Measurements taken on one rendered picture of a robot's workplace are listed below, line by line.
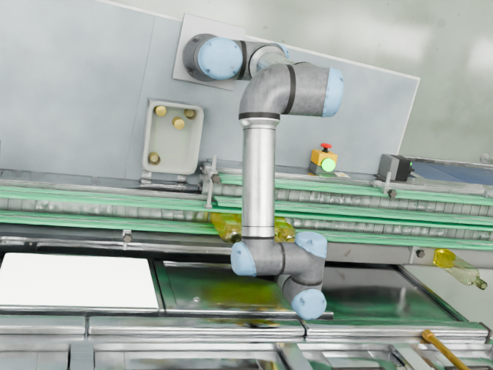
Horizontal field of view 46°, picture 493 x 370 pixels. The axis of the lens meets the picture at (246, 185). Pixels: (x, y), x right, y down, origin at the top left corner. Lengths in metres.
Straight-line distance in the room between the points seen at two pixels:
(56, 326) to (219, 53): 0.85
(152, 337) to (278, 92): 0.65
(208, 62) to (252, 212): 0.56
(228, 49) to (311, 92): 0.43
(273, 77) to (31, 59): 0.86
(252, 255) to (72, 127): 0.86
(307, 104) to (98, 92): 0.80
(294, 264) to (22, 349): 0.63
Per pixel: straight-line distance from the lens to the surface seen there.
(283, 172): 1.95
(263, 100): 1.31
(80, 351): 1.40
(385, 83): 2.17
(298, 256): 1.34
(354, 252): 2.15
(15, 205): 1.88
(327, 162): 2.02
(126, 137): 1.95
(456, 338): 1.81
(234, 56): 1.71
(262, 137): 1.31
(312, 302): 1.37
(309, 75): 1.35
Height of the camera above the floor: 2.65
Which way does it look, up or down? 68 degrees down
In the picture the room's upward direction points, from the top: 138 degrees clockwise
